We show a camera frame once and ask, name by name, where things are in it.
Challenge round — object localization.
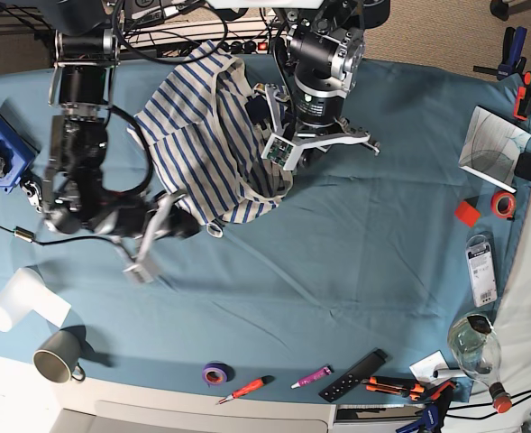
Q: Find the metal carabiner clip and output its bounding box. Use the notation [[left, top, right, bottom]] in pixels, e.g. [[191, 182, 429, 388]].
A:
[[20, 180, 42, 213]]

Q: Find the blue black clamp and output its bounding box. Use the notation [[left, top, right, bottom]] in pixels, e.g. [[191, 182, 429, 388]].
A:
[[396, 381, 456, 433]]

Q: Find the blue white striped T-shirt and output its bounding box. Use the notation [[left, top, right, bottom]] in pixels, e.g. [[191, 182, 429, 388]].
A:
[[134, 41, 293, 237]]

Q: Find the red utility knife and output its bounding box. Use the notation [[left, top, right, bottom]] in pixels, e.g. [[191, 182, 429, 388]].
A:
[[217, 375, 275, 405]]

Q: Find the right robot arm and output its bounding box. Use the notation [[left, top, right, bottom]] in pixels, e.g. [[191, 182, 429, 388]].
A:
[[37, 1, 199, 283]]

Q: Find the white folded paper sheet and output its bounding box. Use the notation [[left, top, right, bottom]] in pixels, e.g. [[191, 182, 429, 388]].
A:
[[459, 106, 531, 194]]

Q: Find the red tape roll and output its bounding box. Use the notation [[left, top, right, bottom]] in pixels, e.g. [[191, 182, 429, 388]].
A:
[[490, 190, 517, 220]]

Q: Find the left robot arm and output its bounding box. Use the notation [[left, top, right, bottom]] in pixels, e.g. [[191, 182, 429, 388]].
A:
[[255, 1, 390, 171]]

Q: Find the black power strip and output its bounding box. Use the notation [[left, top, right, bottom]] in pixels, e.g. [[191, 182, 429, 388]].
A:
[[228, 41, 269, 54]]

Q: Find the orange black clamp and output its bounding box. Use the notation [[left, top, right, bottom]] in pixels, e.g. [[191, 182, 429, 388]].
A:
[[513, 71, 531, 121]]

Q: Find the purple tape roll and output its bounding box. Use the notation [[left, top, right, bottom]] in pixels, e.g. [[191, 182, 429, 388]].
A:
[[202, 362, 230, 386]]

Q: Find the red cube block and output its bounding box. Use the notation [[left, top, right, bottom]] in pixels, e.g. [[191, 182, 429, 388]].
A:
[[454, 201, 481, 227]]

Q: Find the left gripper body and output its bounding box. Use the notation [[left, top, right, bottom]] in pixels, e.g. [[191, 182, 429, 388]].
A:
[[246, 83, 380, 171]]

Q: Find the black remote control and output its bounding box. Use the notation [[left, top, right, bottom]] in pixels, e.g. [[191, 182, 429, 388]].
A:
[[318, 349, 389, 403]]

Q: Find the pink tube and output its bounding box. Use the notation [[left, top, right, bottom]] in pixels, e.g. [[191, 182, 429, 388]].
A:
[[290, 365, 333, 389]]

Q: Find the white marker pen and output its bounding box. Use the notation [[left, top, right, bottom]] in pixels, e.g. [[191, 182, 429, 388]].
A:
[[433, 369, 467, 380]]

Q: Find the grey ceramic mug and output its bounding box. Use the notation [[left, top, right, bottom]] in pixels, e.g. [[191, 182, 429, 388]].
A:
[[32, 330, 86, 384]]

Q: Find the blue box with black knob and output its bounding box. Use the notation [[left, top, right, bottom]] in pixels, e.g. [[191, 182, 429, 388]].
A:
[[0, 116, 37, 194]]

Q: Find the clear glass bottle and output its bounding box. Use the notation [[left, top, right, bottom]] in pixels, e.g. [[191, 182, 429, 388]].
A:
[[447, 313, 513, 413]]

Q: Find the blue grey clamp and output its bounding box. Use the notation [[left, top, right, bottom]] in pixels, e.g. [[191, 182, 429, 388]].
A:
[[472, 26, 527, 81]]

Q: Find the teal table cloth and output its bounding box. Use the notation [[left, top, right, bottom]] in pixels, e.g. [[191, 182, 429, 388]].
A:
[[0, 61, 531, 403]]

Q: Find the small black square box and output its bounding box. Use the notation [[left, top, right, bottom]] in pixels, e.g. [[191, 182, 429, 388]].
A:
[[514, 152, 531, 182]]

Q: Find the orange black box cutter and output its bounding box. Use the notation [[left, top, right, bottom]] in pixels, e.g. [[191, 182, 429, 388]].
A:
[[362, 376, 426, 401]]

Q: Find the clear blister pack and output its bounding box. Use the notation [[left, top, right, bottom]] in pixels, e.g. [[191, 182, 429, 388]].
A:
[[465, 234, 498, 308]]

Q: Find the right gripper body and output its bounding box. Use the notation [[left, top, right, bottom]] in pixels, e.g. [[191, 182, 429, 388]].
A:
[[111, 189, 200, 283]]

